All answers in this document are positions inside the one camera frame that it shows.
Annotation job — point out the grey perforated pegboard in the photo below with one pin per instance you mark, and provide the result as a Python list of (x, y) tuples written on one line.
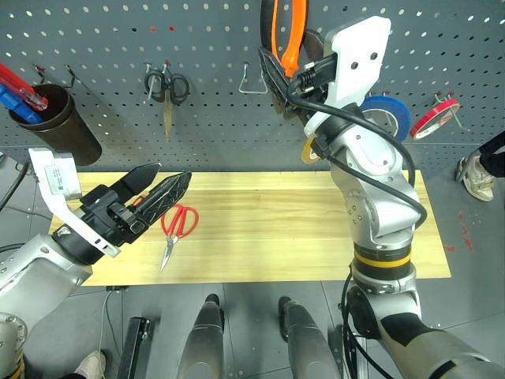
[(221, 130)]

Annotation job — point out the silver double peg hook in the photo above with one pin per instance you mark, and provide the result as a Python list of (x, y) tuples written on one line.
[(150, 85)]

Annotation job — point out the black table frame bar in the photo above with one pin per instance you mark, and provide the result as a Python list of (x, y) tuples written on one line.
[(134, 347)]

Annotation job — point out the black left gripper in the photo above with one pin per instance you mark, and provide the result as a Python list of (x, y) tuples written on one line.
[(108, 217)]

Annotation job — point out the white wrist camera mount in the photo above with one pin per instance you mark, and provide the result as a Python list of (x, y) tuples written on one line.
[(59, 177), (359, 51)]

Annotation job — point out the dark brown cup holder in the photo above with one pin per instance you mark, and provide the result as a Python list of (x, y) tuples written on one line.
[(67, 130)]

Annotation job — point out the silver tape peg hook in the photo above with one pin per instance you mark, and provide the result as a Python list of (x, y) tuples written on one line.
[(459, 120)]

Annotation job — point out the grey robot leg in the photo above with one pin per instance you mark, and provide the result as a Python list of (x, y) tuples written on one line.
[(307, 343), (205, 339)]

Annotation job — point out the dark trouser leg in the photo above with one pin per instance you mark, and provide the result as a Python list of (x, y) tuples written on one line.
[(493, 152)]

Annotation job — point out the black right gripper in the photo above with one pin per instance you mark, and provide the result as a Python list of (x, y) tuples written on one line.
[(315, 96)]

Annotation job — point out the blue tape roll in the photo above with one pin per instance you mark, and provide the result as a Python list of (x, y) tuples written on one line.
[(388, 106)]

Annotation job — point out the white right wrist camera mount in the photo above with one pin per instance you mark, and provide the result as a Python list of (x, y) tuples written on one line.
[(359, 51)]

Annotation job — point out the red tape roll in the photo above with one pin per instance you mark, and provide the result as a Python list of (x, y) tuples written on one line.
[(432, 118)]

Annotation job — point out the white sneaker of bystander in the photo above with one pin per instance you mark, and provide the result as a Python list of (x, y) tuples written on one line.
[(479, 179)]

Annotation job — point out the black pegboard hook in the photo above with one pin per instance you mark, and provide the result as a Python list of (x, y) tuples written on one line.
[(72, 77), (39, 71)]

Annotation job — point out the beige shoe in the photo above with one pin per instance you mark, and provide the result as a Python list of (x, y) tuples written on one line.
[(91, 365)]

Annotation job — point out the yellow tape roll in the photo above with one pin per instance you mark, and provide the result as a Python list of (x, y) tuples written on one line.
[(307, 152)]

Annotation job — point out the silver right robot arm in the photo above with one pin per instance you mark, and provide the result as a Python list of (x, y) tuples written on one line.
[(378, 197)]

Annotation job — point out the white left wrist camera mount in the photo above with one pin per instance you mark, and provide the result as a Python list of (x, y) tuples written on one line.
[(59, 177)]

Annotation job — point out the orange and black pliers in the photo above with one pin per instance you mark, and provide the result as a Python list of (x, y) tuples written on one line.
[(294, 47)]

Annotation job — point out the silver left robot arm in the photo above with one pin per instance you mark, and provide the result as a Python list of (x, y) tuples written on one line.
[(35, 268)]

